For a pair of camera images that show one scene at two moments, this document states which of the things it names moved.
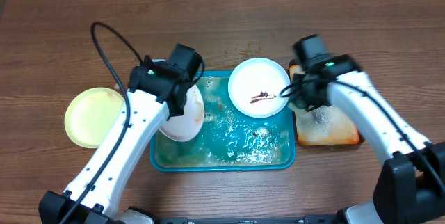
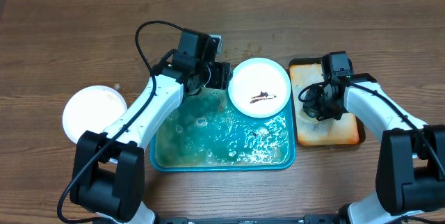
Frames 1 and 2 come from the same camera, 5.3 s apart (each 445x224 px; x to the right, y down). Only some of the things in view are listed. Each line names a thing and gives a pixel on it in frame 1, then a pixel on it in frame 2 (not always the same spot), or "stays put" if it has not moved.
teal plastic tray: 228,140 stays put
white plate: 184,127 → 91,108
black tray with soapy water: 322,127 stays put
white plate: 255,88 stays put
